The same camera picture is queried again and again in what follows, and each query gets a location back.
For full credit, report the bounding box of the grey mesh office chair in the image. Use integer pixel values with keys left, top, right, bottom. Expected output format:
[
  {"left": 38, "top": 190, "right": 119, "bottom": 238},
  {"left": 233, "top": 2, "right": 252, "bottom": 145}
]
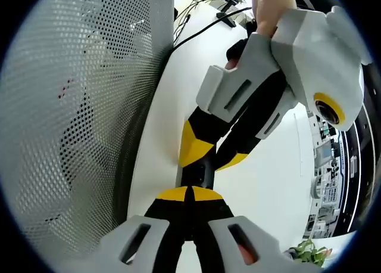
[{"left": 0, "top": 0, "right": 177, "bottom": 269}]

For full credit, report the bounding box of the wall display board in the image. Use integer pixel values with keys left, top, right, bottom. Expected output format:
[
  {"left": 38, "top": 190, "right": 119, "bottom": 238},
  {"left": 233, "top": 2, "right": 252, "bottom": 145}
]
[{"left": 303, "top": 111, "right": 361, "bottom": 240}]

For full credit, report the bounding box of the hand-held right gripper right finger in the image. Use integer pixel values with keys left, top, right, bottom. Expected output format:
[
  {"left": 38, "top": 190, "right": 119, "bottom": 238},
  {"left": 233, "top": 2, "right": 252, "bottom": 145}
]
[{"left": 191, "top": 185, "right": 323, "bottom": 273}]

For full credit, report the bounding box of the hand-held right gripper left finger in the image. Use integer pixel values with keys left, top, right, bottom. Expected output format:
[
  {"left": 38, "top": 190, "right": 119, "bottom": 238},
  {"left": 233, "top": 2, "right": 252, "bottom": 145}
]
[{"left": 98, "top": 185, "right": 189, "bottom": 273}]

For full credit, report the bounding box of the black remote control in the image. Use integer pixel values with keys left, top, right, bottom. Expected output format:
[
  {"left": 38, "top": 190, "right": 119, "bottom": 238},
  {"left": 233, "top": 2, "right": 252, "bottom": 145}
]
[{"left": 176, "top": 154, "right": 215, "bottom": 193}]

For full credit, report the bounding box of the green potted plant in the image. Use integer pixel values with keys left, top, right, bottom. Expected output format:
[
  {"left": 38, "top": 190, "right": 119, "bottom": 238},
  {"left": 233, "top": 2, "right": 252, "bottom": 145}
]
[{"left": 287, "top": 238, "right": 333, "bottom": 268}]

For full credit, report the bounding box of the black cable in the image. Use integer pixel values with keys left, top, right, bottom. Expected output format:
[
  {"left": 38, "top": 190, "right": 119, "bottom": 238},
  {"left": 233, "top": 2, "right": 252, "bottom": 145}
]
[{"left": 171, "top": 6, "right": 254, "bottom": 52}]

